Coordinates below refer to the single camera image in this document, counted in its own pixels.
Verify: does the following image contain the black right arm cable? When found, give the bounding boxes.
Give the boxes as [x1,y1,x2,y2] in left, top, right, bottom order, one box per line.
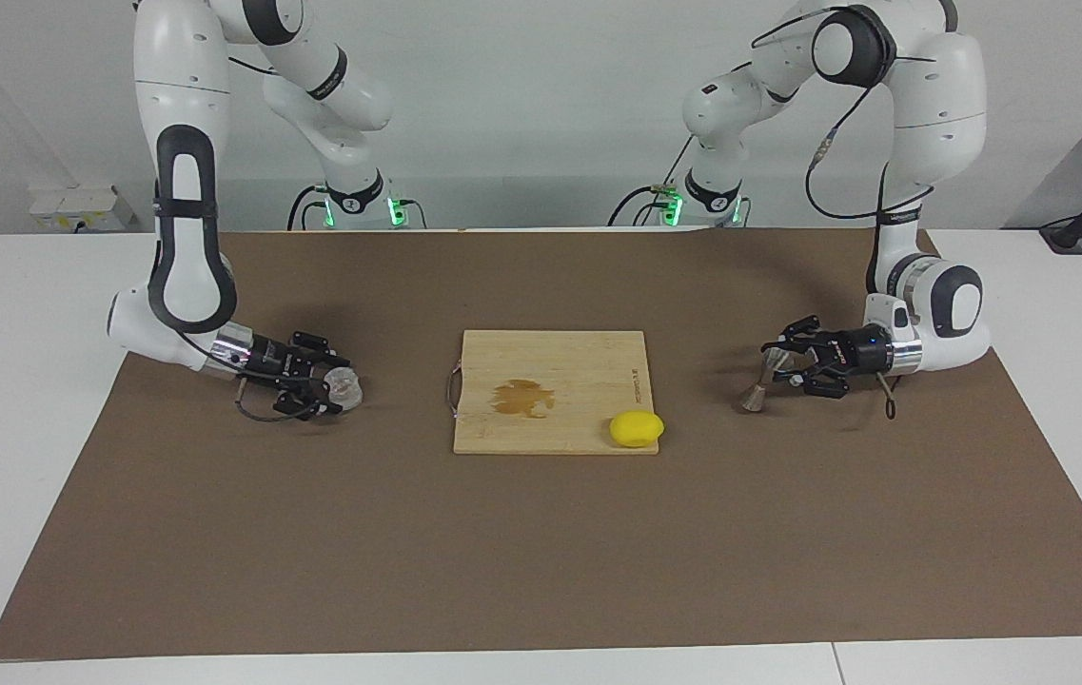
[234,376,311,422]

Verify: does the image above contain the black base cables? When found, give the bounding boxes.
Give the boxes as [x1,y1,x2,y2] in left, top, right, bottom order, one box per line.
[607,143,698,226]

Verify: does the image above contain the white wall socket box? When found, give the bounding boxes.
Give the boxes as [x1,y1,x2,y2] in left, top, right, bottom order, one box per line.
[30,186,134,232]

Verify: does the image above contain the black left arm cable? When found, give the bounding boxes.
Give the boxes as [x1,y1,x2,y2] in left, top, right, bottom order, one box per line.
[750,5,941,421]

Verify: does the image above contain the metal cocktail jigger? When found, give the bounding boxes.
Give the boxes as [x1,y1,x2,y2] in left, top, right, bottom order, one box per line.
[740,347,789,415]

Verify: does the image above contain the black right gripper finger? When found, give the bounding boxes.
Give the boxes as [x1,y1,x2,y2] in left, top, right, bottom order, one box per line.
[289,333,351,369]
[276,379,346,420]

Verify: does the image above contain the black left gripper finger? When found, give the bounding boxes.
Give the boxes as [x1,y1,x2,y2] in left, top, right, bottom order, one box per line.
[761,317,835,355]
[777,366,851,398]

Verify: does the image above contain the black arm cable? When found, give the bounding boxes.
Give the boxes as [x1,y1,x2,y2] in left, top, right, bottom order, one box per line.
[234,376,311,422]
[750,5,941,421]

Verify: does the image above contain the clear glass cup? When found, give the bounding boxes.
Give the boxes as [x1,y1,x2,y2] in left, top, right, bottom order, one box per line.
[324,369,365,413]

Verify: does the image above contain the bamboo cutting board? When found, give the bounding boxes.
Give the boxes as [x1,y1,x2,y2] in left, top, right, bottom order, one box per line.
[452,330,660,456]

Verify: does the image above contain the brown table mat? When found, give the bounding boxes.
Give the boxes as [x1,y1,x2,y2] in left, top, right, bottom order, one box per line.
[0,228,1082,660]

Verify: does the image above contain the yellow lemon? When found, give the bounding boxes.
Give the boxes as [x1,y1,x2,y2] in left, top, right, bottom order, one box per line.
[609,410,665,448]

